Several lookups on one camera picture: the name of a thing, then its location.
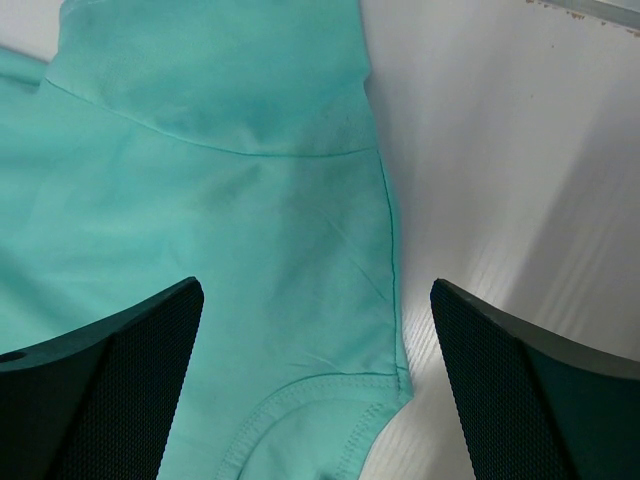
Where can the teal t shirt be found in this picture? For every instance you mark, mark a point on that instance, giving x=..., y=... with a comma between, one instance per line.
x=231, y=141

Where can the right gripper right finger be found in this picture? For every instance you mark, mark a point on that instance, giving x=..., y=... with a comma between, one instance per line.
x=531, y=403

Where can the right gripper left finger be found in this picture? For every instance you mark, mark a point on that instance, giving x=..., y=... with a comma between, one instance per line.
x=98, y=402

